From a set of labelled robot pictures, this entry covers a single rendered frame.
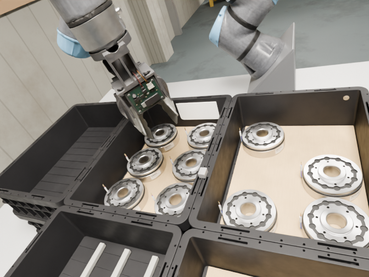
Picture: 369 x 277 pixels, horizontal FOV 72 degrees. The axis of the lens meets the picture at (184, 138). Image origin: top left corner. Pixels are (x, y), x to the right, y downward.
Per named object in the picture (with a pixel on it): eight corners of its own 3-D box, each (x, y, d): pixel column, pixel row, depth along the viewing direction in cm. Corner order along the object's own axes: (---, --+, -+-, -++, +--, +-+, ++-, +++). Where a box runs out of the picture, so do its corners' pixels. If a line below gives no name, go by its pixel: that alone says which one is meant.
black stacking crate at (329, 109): (240, 128, 76) (234, 95, 69) (358, 127, 64) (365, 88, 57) (202, 258, 50) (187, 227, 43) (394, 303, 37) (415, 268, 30)
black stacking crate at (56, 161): (90, 128, 102) (74, 105, 95) (153, 128, 89) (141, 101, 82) (13, 215, 75) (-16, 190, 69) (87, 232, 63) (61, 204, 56)
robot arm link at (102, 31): (68, 25, 41) (111, -2, 41) (86, 50, 43) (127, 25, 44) (70, 32, 35) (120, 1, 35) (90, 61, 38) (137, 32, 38)
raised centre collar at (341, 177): (318, 162, 53) (318, 160, 53) (346, 165, 51) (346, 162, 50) (316, 180, 50) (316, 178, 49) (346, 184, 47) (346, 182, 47)
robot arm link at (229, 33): (237, 51, 96) (207, 30, 95) (261, 20, 87) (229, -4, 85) (233, 65, 88) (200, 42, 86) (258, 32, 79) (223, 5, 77)
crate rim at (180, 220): (144, 105, 83) (141, 99, 82) (234, 101, 71) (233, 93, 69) (66, 210, 57) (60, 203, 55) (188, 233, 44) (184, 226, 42)
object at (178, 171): (180, 150, 69) (179, 148, 69) (216, 151, 65) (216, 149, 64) (166, 178, 62) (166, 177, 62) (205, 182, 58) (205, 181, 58)
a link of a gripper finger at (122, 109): (127, 128, 51) (110, 88, 45) (125, 125, 52) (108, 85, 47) (149, 119, 52) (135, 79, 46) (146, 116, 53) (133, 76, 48)
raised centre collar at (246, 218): (236, 199, 52) (236, 197, 51) (262, 200, 50) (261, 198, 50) (234, 220, 48) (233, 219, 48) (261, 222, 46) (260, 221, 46)
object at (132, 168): (138, 148, 75) (137, 147, 75) (168, 149, 71) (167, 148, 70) (121, 174, 68) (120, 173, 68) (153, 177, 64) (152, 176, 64)
